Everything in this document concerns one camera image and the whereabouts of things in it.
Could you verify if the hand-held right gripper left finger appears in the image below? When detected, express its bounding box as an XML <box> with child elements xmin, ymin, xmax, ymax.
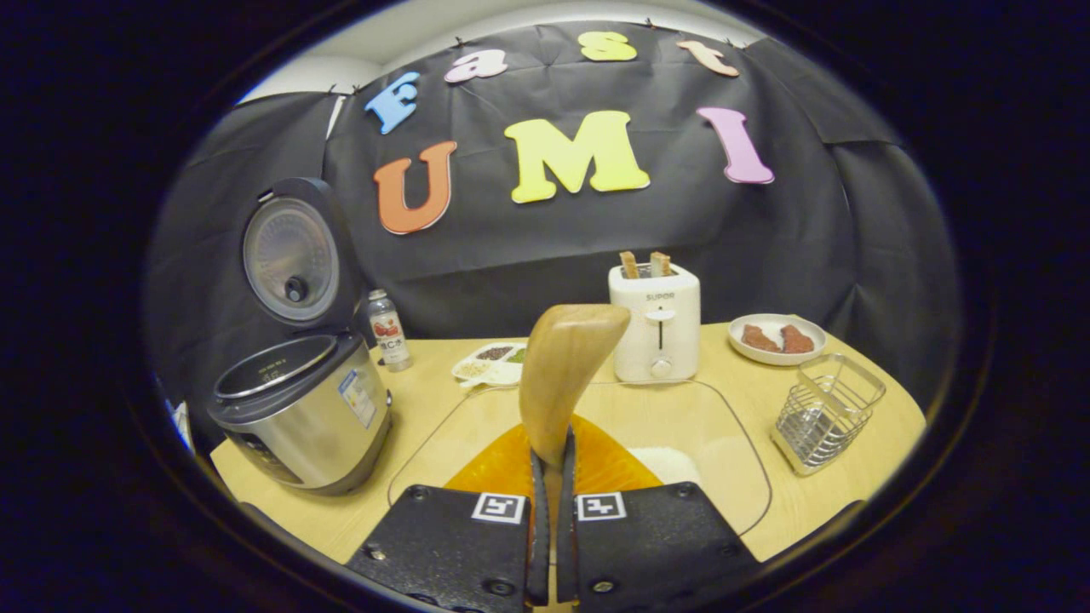
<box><xmin>345</xmin><ymin>415</ymin><xmax>553</xmax><ymax>610</ymax></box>

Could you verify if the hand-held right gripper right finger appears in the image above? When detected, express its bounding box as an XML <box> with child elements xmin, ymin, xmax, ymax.
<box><xmin>558</xmin><ymin>415</ymin><xmax>763</xmax><ymax>610</ymax></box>

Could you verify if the clear rice container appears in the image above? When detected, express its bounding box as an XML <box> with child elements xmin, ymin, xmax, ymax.
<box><xmin>387</xmin><ymin>379</ymin><xmax>773</xmax><ymax>537</ymax></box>

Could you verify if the grey rice cooker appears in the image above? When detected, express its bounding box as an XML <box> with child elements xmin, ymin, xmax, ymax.
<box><xmin>207</xmin><ymin>177</ymin><xmax>394</xmax><ymax>496</ymax></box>

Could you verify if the wooden spoon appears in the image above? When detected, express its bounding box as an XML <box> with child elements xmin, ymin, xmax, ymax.
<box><xmin>519</xmin><ymin>304</ymin><xmax>633</xmax><ymax>550</ymax></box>

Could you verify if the wire metal chopstick holder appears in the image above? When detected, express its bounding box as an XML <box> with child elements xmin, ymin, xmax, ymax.
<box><xmin>771</xmin><ymin>353</ymin><xmax>886</xmax><ymax>476</ymax></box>

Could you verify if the white divided grain dish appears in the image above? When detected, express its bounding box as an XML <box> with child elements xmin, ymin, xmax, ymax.
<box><xmin>451</xmin><ymin>341</ymin><xmax>529</xmax><ymax>389</ymax></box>

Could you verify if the white toaster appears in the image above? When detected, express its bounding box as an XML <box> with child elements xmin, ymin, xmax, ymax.
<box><xmin>608</xmin><ymin>262</ymin><xmax>702</xmax><ymax>383</ymax></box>

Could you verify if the small clear drink bottle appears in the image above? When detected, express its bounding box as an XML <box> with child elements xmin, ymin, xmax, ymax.
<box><xmin>368</xmin><ymin>289</ymin><xmax>412</xmax><ymax>373</ymax></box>

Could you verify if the white round plate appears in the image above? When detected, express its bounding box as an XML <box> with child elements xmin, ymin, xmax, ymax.
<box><xmin>729</xmin><ymin>313</ymin><xmax>828</xmax><ymax>367</ymax></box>

